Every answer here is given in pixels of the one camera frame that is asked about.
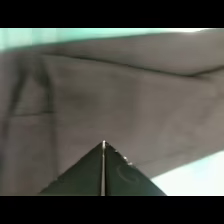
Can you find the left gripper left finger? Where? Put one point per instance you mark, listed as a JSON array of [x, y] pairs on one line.
[[83, 176]]

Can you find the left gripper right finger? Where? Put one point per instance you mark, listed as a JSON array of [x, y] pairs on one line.
[[128, 178]]

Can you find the grey-brown shirt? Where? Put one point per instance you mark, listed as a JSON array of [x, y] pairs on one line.
[[110, 100]]

